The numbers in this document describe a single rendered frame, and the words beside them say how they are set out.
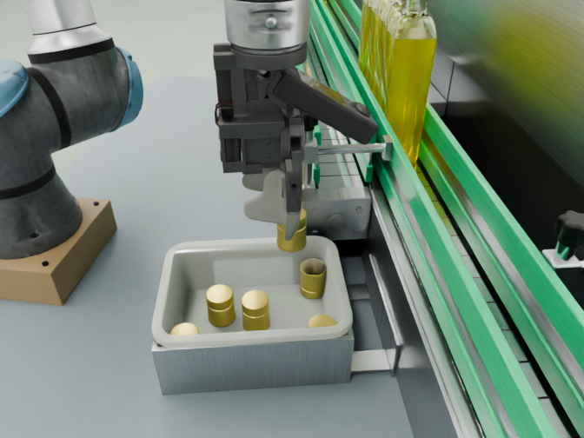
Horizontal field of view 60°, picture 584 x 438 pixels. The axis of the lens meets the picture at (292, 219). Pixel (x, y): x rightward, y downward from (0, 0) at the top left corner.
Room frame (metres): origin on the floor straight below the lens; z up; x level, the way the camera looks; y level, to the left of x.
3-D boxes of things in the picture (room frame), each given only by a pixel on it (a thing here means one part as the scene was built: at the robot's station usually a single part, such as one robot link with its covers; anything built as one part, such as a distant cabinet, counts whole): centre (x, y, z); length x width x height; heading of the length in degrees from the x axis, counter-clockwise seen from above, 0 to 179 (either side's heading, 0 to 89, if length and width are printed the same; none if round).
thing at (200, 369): (0.45, 0.02, 0.79); 0.27 x 0.17 x 0.08; 94
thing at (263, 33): (0.47, 0.02, 1.14); 0.08 x 0.08 x 0.05
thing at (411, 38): (0.69, -0.16, 0.99); 0.06 x 0.06 x 0.21; 5
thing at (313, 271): (0.51, -0.03, 0.79); 0.04 x 0.04 x 0.04
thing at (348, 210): (0.57, -0.06, 0.85); 0.09 x 0.04 x 0.07; 94
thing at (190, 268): (0.45, 0.05, 0.80); 0.22 x 0.17 x 0.09; 94
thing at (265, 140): (0.47, 0.03, 1.06); 0.09 x 0.08 x 0.12; 96
